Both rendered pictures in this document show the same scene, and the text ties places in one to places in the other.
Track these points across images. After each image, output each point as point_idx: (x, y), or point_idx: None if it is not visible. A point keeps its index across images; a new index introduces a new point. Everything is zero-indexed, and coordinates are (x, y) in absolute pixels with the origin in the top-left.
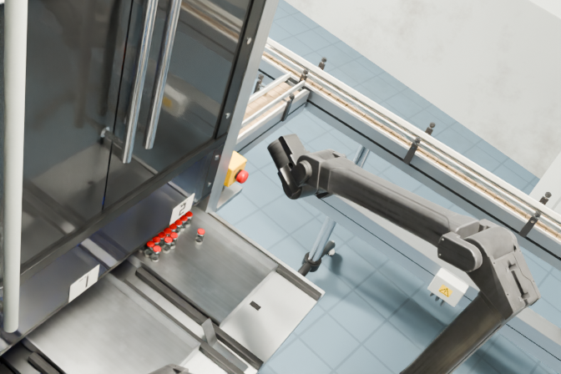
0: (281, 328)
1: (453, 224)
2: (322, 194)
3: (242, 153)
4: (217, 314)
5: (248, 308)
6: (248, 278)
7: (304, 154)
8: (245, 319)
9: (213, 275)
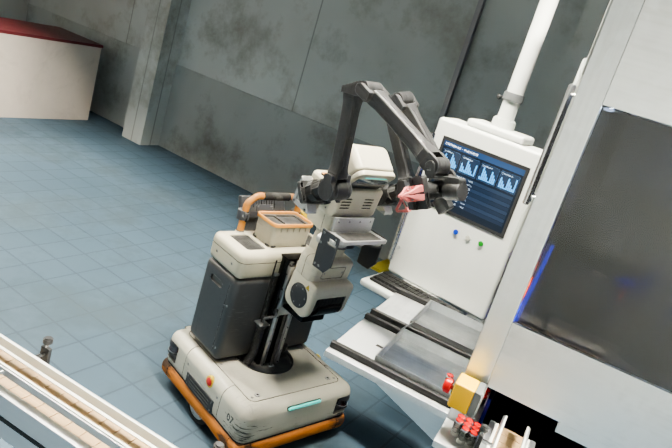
0: (356, 333)
1: (386, 93)
2: None
3: None
4: (405, 343)
5: (384, 345)
6: (392, 361)
7: (449, 161)
8: (384, 340)
9: (420, 364)
